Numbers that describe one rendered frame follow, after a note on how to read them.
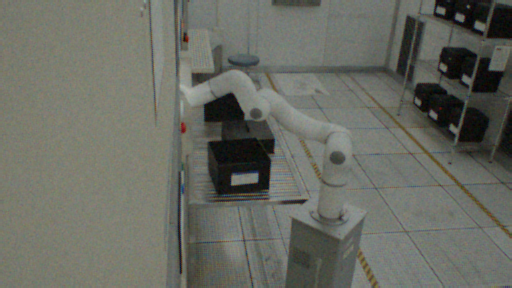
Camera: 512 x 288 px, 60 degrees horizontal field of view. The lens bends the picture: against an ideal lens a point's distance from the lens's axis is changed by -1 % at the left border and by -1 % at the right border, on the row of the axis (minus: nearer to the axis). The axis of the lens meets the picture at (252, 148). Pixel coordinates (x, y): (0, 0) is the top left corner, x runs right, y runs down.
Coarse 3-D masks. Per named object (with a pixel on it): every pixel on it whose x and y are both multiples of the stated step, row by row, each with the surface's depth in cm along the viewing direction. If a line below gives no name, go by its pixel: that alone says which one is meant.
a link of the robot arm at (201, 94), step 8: (208, 80) 201; (184, 88) 206; (192, 88) 204; (200, 88) 200; (208, 88) 198; (192, 96) 201; (200, 96) 200; (208, 96) 199; (216, 96) 200; (192, 104) 203; (200, 104) 204
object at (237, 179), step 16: (208, 144) 239; (224, 144) 245; (240, 144) 248; (256, 144) 249; (208, 160) 243; (224, 160) 249; (240, 160) 252; (256, 160) 252; (224, 176) 222; (240, 176) 224; (256, 176) 227; (224, 192) 226; (240, 192) 229
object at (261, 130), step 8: (240, 120) 286; (248, 120) 286; (264, 120) 287; (224, 128) 274; (232, 128) 274; (240, 128) 275; (248, 128) 269; (256, 128) 276; (264, 128) 276; (224, 136) 271; (232, 136) 264; (240, 136) 265; (248, 136) 265; (256, 136) 266; (264, 136) 266; (272, 136) 267; (264, 144) 265; (272, 144) 265; (272, 152) 268
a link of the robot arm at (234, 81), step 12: (228, 72) 195; (240, 72) 195; (216, 84) 196; (228, 84) 194; (240, 84) 193; (252, 84) 194; (240, 96) 194; (252, 96) 190; (252, 108) 189; (264, 108) 189
